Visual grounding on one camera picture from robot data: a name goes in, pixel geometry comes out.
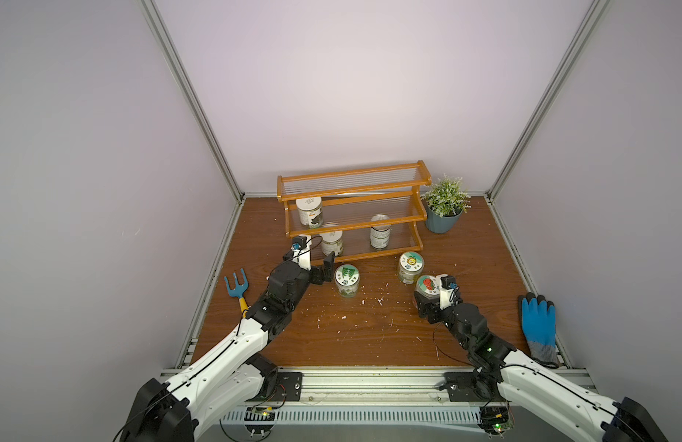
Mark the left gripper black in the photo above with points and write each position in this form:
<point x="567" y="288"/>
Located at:
<point x="324" y="270"/>

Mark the potted green plant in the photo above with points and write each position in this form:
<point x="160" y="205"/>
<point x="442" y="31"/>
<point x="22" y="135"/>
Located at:
<point x="445" y="201"/>

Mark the aluminium corner post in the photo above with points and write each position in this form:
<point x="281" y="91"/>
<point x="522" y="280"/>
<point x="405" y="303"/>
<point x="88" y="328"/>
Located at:
<point x="167" y="46"/>
<point x="593" y="17"/>

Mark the jar with red strawberry lid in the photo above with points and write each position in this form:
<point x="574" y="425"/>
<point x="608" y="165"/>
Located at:
<point x="428" y="287"/>

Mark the blue garden hand rake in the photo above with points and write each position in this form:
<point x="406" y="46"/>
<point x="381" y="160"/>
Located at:
<point x="237" y="289"/>

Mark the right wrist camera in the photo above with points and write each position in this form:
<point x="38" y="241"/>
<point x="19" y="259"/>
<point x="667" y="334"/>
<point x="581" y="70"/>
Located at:
<point x="450" y="294"/>

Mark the right aluminium corner post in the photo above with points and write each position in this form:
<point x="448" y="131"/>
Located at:
<point x="593" y="17"/>

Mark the wooden three-tier shelf rack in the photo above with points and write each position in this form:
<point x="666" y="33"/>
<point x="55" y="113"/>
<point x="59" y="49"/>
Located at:
<point x="359" y="199"/>

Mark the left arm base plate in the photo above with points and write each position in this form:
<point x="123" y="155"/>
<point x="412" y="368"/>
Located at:
<point x="284" y="386"/>

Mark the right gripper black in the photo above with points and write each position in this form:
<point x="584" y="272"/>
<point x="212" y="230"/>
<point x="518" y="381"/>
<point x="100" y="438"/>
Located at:
<point x="429" y="304"/>

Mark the aluminium front rail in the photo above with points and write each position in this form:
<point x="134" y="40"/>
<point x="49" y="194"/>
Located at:
<point x="373" y="396"/>

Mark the jar with green leaf lid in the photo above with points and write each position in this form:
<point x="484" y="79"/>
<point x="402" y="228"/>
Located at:
<point x="347" y="279"/>

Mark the jar with sunflower lid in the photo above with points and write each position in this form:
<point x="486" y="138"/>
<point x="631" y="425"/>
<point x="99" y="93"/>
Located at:
<point x="410" y="267"/>

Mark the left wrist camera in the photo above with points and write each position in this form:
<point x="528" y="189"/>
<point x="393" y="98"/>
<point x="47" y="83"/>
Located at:
<point x="302" y="251"/>

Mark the left aluminium corner post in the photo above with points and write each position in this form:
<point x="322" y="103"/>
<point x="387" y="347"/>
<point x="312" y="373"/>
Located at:
<point x="167" y="46"/>

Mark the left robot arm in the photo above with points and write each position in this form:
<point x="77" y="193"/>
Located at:
<point x="186" y="405"/>

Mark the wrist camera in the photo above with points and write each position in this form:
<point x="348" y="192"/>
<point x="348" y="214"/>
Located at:
<point x="302" y="251"/>
<point x="450" y="294"/>

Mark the controller board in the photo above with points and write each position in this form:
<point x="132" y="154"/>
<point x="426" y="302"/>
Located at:
<point x="495" y="421"/>
<point x="259" y="422"/>

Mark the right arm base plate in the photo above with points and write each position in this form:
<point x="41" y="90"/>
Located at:
<point x="470" y="386"/>

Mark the right controller board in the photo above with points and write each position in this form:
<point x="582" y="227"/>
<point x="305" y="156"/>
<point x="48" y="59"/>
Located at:
<point x="495" y="421"/>

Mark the blue gardening glove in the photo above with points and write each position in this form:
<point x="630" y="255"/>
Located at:
<point x="538" y="323"/>

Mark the left controller board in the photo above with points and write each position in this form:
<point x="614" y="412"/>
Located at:
<point x="259" y="422"/>

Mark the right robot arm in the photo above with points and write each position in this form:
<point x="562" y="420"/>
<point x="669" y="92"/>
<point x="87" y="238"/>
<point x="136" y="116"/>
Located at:
<point x="501" y="369"/>

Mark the jar with plain white lid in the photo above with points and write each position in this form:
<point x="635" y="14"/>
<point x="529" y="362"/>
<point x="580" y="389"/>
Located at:
<point x="310" y="211"/>

